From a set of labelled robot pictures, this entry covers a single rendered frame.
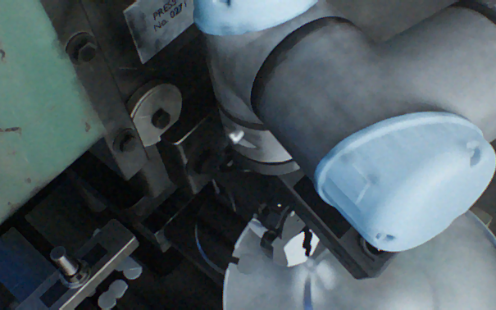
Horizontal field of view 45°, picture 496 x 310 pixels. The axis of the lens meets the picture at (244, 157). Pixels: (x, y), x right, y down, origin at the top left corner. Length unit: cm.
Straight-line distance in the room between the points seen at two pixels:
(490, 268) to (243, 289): 25
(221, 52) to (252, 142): 9
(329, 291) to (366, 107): 35
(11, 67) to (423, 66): 20
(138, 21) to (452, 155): 25
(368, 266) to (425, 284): 17
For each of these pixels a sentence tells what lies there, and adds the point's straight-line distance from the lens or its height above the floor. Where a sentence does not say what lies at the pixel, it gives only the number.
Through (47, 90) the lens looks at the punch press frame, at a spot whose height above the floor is 112.
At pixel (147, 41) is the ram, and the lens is 45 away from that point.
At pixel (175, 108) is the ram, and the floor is 99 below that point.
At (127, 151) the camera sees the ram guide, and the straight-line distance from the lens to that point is 42.
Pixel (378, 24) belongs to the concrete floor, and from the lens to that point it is 197.
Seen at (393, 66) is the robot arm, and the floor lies 114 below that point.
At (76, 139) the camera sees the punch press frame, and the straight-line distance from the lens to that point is 38.
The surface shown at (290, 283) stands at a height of 79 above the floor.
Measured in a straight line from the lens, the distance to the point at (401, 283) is 62.
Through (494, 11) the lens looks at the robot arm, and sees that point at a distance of 33.
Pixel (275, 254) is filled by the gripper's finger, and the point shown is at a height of 88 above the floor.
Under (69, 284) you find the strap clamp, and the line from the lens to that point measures 70.
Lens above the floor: 136
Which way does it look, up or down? 55 degrees down
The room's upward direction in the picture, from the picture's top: 11 degrees counter-clockwise
